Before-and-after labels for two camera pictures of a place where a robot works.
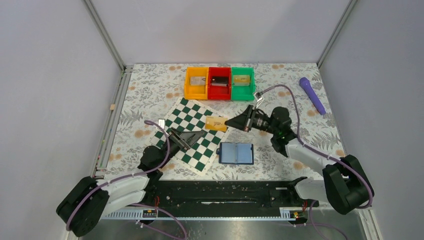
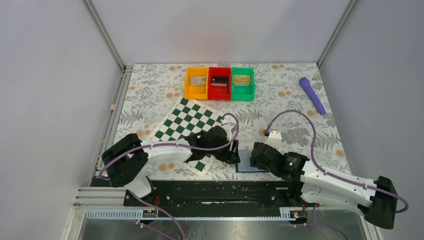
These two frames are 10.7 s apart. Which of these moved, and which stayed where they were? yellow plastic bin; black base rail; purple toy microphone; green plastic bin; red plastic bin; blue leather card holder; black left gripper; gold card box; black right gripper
Moved: blue leather card holder; black right gripper; black left gripper
Stayed: yellow plastic bin; black base rail; green plastic bin; gold card box; purple toy microphone; red plastic bin
